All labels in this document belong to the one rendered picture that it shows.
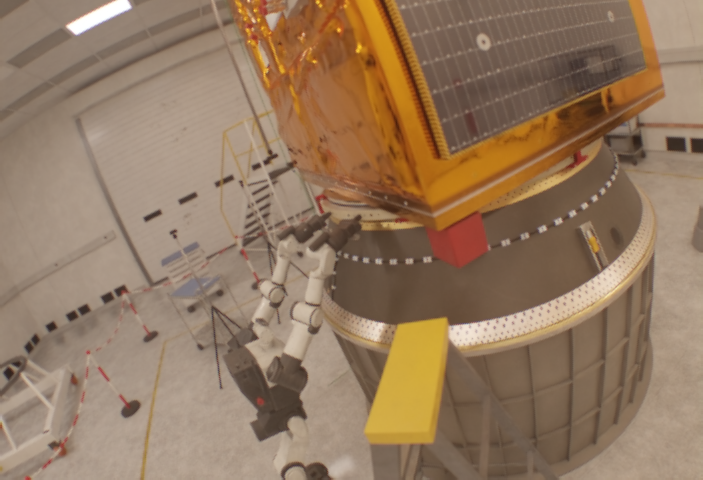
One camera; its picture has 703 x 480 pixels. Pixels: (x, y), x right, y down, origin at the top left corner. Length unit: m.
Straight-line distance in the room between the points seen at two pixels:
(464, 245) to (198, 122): 8.47
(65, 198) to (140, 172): 2.21
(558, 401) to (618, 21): 1.75
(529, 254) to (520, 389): 0.62
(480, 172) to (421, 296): 0.63
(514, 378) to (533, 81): 1.18
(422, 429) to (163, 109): 9.02
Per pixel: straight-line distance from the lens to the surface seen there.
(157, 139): 9.32
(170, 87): 9.42
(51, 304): 11.16
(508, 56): 1.19
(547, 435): 2.10
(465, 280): 1.48
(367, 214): 1.60
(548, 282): 1.52
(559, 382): 1.82
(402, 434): 0.84
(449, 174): 1.06
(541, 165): 1.33
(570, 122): 1.46
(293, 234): 1.81
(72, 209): 10.13
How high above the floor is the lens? 2.16
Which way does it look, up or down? 16 degrees down
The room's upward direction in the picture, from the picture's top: 21 degrees counter-clockwise
